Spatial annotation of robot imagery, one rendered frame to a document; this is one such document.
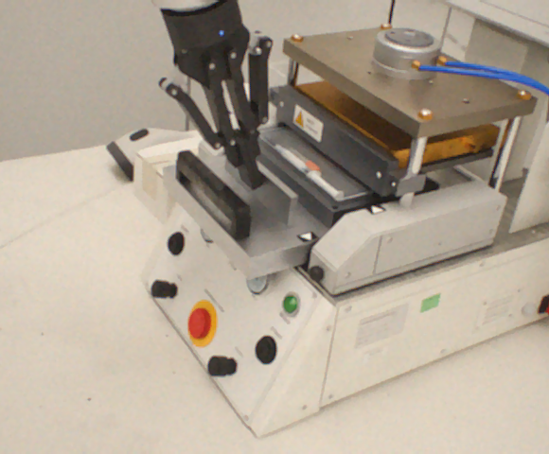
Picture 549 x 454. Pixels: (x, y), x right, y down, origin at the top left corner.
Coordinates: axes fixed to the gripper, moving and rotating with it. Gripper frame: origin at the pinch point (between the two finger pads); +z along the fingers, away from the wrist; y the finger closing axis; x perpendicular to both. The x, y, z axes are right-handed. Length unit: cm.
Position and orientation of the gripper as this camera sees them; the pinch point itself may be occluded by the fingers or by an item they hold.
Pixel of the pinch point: (245, 159)
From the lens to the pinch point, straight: 85.8
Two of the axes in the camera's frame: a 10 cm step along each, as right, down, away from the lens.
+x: 5.1, 5.0, -7.0
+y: -8.3, 4.9, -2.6
